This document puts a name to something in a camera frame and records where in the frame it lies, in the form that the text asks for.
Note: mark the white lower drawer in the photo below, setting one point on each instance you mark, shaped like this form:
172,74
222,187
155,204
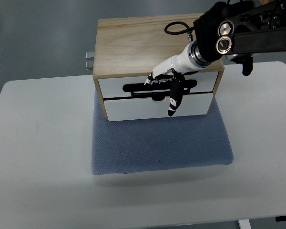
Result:
146,108

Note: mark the wooden drawer cabinet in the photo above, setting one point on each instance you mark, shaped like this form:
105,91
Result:
132,47

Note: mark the grey metal table bracket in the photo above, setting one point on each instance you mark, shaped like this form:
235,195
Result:
89,60

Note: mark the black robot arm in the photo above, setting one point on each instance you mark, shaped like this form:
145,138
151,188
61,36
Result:
241,30

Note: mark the white table leg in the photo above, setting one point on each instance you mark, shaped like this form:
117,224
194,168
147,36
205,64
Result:
244,224

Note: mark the blue mesh cushion mat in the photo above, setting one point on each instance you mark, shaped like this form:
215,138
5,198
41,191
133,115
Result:
124,147

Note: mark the black table control panel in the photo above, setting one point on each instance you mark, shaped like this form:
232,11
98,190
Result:
280,218

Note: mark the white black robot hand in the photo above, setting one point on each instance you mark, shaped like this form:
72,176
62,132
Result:
174,69

